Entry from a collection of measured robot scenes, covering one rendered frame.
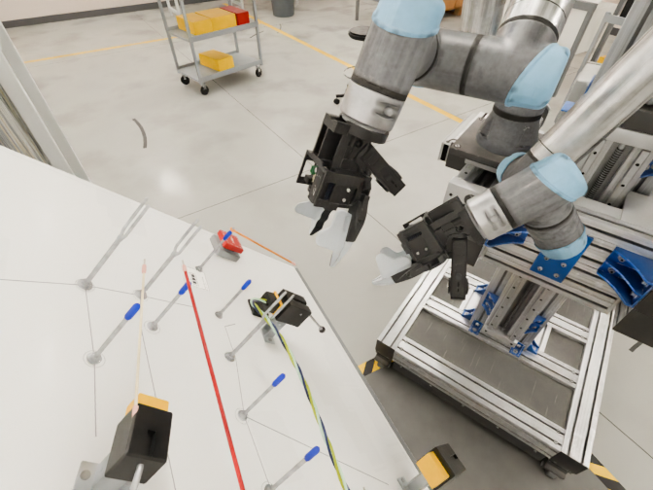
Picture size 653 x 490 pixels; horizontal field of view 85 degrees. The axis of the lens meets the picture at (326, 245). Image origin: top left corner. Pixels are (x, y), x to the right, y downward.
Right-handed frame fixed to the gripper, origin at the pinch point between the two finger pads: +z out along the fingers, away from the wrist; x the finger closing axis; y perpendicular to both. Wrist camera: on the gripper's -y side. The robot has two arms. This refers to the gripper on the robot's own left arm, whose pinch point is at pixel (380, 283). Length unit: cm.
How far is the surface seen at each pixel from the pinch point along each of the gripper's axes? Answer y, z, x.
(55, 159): 64, 54, 0
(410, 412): -78, 51, -70
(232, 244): 22.1, 23.8, 0.3
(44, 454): 13, 13, 49
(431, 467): -24.6, 2.0, 17.8
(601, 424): -125, -12, -94
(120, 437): 10.7, 6.5, 46.7
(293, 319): 4.1, 13.1, 11.2
